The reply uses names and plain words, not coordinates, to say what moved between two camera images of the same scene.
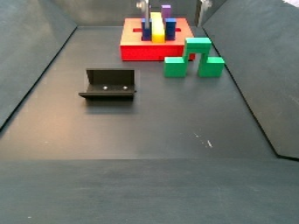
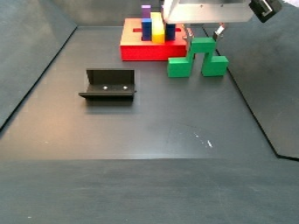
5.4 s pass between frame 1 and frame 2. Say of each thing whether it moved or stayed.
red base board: stayed
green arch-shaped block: moved
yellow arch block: stayed
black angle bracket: stayed
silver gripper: moved
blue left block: stayed
